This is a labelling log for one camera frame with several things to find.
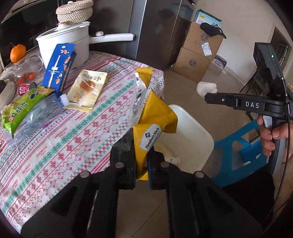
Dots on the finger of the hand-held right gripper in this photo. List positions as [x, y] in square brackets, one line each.
[219, 98]

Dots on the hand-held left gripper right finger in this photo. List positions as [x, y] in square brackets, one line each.
[153, 170]

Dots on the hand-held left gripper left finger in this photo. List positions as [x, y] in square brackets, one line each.
[124, 160]

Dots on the white tissue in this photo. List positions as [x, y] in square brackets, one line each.
[206, 88]

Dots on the white plastic bin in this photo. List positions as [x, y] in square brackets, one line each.
[190, 137]

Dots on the yellow snack bag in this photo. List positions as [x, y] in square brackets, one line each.
[155, 109]

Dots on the beige snack pouch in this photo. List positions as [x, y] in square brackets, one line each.
[84, 91]

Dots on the clear plastic bottle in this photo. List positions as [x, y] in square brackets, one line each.
[45, 109]

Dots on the blue carton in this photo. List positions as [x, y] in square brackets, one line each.
[57, 66]

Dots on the green snack bag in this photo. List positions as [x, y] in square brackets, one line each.
[20, 107]

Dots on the person's right hand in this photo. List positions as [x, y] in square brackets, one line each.
[266, 137]

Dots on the small white bottle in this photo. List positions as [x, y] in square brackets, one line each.
[172, 159]

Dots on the dark cabinet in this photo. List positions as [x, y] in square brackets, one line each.
[280, 45]

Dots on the blue and white box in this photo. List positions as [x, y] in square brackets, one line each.
[209, 17]
[219, 62]

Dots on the large cardboard box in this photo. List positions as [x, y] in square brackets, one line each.
[201, 43]
[192, 66]

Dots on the blue plastic stool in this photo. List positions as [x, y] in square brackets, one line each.
[229, 141]

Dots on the patterned tablecloth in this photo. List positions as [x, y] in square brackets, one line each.
[80, 141]

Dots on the black bag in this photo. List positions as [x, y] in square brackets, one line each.
[212, 29]

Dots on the dark grey refrigerator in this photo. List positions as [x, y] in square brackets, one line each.
[155, 29]

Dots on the person's dark trousers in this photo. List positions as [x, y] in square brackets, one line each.
[247, 194]

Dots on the red can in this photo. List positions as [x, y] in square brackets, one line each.
[24, 89]

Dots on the small red fruit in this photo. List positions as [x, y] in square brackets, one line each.
[21, 80]
[32, 75]

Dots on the white electric pot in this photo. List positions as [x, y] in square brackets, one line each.
[68, 45]

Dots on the glass jar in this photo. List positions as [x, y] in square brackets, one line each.
[27, 68]

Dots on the white bowl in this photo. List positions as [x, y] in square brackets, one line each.
[8, 93]

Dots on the orange fruit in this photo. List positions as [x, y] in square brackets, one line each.
[17, 53]

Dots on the black microwave oven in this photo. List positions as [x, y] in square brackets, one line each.
[23, 29]

